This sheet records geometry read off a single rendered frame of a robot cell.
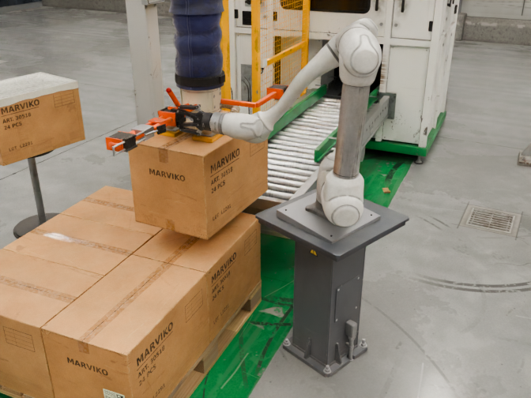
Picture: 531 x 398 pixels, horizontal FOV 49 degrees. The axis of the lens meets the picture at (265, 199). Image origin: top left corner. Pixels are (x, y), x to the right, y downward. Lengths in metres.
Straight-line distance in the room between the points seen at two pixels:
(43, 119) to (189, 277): 1.73
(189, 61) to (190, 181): 0.52
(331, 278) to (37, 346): 1.24
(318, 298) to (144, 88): 2.08
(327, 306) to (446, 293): 1.05
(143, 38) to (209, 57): 1.49
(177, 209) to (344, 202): 0.79
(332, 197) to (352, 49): 0.59
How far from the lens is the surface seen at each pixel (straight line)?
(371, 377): 2.94
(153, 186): 2.67
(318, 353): 2.94
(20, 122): 3.85
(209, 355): 2.89
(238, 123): 2.35
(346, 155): 2.25
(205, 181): 2.50
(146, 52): 4.08
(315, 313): 2.81
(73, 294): 2.60
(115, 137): 2.26
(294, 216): 2.57
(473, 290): 3.67
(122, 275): 2.67
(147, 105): 4.18
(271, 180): 3.53
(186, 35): 2.61
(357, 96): 2.16
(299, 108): 4.70
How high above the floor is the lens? 1.95
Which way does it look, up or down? 25 degrees down
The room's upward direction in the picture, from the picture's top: straight up
